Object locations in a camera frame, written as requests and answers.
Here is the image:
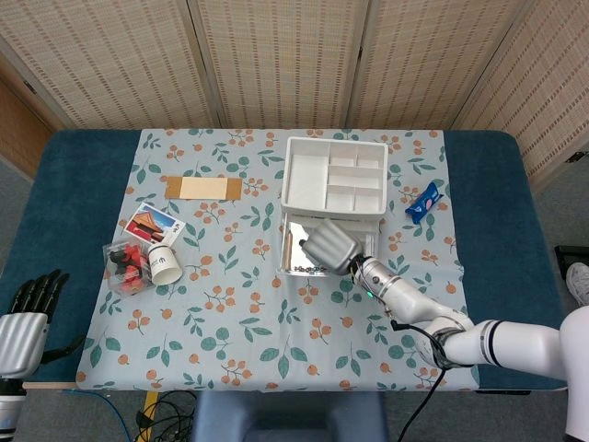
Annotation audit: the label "white plastic drawer organizer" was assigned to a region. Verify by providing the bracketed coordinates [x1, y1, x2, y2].
[280, 136, 390, 216]

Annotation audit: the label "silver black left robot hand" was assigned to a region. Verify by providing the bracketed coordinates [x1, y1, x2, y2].
[0, 269, 87, 378]

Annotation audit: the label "blue floor cable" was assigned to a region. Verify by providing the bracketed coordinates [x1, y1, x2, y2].
[64, 389, 128, 442]

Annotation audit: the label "blue padded table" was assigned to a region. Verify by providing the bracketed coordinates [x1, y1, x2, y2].
[0, 129, 579, 392]

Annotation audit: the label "brown flat cardboard piece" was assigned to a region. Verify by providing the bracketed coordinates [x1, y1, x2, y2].
[164, 176, 244, 202]

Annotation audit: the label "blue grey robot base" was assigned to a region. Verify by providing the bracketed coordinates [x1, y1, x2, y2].
[191, 390, 390, 442]

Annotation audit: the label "clear box with red items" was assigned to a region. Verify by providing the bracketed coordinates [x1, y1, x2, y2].
[103, 238, 156, 296]

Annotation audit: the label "woven folding screen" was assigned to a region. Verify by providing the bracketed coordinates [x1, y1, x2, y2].
[0, 0, 589, 180]

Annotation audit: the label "blue snack packet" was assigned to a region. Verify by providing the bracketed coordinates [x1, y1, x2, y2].
[404, 180, 445, 225]

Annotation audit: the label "black plastic tray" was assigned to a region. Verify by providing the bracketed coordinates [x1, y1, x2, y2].
[554, 245, 589, 269]

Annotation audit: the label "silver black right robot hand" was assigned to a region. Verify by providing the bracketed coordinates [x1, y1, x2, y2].
[298, 218, 364, 276]

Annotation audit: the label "white paper cup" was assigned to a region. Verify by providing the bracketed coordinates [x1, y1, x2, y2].
[146, 243, 184, 286]

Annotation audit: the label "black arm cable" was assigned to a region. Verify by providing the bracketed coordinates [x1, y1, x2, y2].
[389, 317, 450, 442]

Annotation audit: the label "postcard with red building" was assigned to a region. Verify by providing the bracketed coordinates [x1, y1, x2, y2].
[124, 202, 186, 245]

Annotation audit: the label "black floor cables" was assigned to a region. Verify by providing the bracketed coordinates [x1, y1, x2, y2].
[135, 390, 199, 442]

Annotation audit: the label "white sneaker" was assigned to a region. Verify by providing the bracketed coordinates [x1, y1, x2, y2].
[565, 262, 589, 308]

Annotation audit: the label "floral fruit print tablecloth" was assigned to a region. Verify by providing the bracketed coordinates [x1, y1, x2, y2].
[75, 128, 475, 392]

